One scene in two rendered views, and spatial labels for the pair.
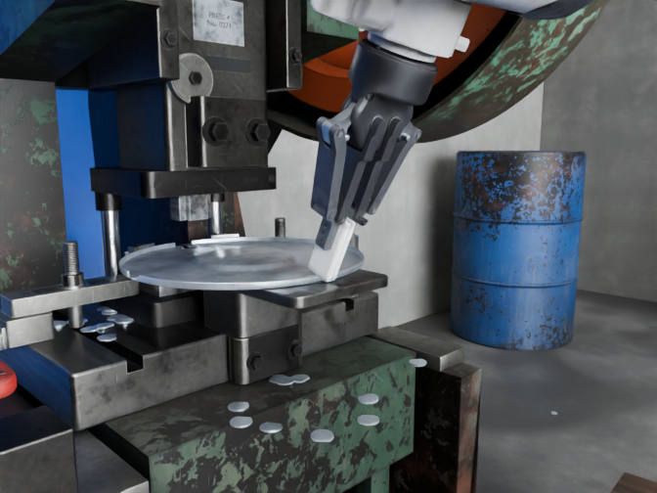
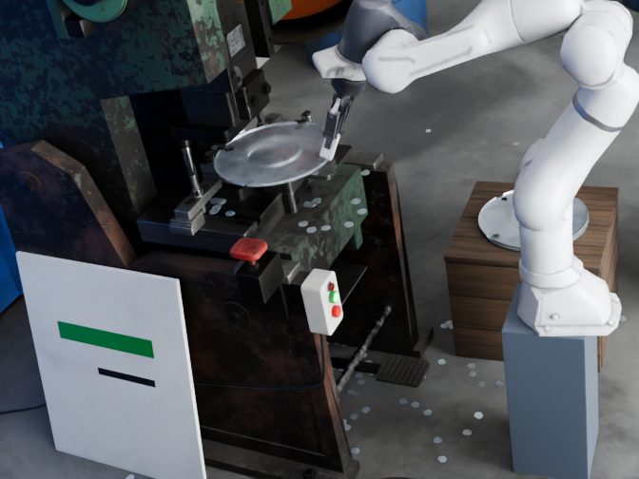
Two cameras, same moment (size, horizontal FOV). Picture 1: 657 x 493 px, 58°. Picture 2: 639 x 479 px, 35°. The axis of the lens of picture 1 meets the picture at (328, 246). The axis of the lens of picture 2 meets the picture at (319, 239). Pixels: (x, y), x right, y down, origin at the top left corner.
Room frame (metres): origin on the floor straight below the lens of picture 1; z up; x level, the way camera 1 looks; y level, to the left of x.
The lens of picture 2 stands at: (-1.34, 0.54, 1.91)
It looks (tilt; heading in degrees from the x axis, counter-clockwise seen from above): 33 degrees down; 346
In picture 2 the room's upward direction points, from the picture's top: 11 degrees counter-clockwise
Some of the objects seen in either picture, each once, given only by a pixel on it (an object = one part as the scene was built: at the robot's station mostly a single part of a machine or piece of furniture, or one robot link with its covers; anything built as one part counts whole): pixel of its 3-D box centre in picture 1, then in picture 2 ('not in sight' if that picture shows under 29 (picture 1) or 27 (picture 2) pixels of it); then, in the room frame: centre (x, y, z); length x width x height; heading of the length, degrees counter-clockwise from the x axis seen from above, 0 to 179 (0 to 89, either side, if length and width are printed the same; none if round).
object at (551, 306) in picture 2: not in sight; (567, 286); (0.21, -0.37, 0.52); 0.22 x 0.19 x 0.14; 49
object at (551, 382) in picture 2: not in sight; (552, 384); (0.24, -0.33, 0.23); 0.18 x 0.18 x 0.45; 49
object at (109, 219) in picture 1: (110, 232); (187, 156); (0.79, 0.29, 0.81); 0.02 x 0.02 x 0.14
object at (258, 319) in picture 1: (271, 319); (298, 179); (0.68, 0.07, 0.72); 0.25 x 0.14 x 0.14; 44
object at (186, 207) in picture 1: (192, 204); not in sight; (0.80, 0.18, 0.84); 0.05 x 0.03 x 0.04; 134
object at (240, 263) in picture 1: (244, 258); (274, 152); (0.71, 0.10, 0.78); 0.29 x 0.29 x 0.01
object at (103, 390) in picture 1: (193, 322); (238, 186); (0.80, 0.19, 0.68); 0.45 x 0.30 x 0.06; 134
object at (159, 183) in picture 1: (186, 188); (220, 119); (0.81, 0.19, 0.86); 0.20 x 0.16 x 0.05; 134
